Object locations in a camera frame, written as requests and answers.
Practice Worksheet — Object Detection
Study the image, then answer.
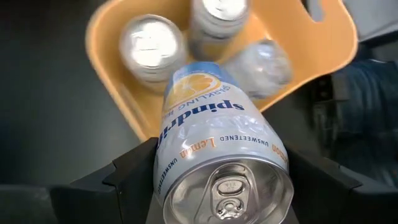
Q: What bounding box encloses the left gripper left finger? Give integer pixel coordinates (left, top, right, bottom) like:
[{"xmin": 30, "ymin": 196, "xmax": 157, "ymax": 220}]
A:
[{"xmin": 49, "ymin": 137, "xmax": 159, "ymax": 224}]

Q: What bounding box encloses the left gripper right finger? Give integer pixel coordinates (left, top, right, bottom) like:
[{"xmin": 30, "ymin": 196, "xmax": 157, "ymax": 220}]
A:
[{"xmin": 286, "ymin": 146, "xmax": 398, "ymax": 224}]

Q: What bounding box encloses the Spindrift lemon soda can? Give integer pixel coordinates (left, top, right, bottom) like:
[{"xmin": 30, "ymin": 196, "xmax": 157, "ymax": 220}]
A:
[
  {"xmin": 189, "ymin": 0, "xmax": 251, "ymax": 62},
  {"xmin": 223, "ymin": 39, "xmax": 294, "ymax": 100}
]

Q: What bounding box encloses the yellow plastic bin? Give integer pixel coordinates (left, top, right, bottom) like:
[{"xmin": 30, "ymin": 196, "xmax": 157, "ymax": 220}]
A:
[{"xmin": 85, "ymin": 0, "xmax": 359, "ymax": 143}]

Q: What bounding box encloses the silver blue can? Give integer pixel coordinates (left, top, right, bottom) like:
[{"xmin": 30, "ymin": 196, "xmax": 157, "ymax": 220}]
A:
[{"xmin": 119, "ymin": 14, "xmax": 189, "ymax": 94}]

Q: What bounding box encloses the person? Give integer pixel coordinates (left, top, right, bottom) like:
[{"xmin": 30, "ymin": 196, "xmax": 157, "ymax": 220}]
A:
[{"xmin": 329, "ymin": 57, "xmax": 398, "ymax": 187}]

